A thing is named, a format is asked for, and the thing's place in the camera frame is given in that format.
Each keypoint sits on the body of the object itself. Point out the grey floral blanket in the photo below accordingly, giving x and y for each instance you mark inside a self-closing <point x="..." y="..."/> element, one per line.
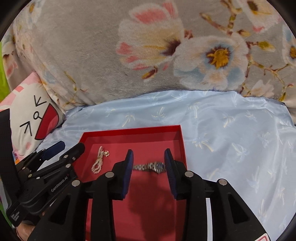
<point x="89" y="52"/>

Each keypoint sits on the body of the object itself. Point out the pink white cat pillow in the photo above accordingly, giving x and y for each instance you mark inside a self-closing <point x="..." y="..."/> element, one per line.
<point x="33" y="115"/>

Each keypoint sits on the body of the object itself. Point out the red cardboard box tray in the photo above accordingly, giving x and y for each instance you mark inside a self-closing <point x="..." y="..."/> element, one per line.
<point x="149" y="211"/>

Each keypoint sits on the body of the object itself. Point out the colourful cartoon bedsheet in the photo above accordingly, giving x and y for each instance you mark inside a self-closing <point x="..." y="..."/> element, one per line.
<point x="5" y="89"/>

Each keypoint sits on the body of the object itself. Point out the left hand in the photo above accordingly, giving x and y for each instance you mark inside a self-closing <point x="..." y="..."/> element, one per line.
<point x="24" y="230"/>

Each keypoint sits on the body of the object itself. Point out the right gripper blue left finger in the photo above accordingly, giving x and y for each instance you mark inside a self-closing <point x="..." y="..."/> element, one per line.
<point x="127" y="172"/>

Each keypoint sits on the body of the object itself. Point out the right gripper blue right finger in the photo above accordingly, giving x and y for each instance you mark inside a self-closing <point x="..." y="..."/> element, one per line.
<point x="171" y="171"/>

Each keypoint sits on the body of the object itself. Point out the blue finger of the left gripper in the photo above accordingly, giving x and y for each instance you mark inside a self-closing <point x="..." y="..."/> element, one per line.
<point x="67" y="159"/>
<point x="53" y="150"/>

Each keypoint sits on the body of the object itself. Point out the light blue palm sheet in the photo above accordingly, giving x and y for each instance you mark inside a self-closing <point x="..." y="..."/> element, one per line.
<point x="248" y="141"/>

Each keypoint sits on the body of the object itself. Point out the silver wristwatch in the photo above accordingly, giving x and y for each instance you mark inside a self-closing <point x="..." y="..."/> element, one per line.
<point x="157" y="167"/>

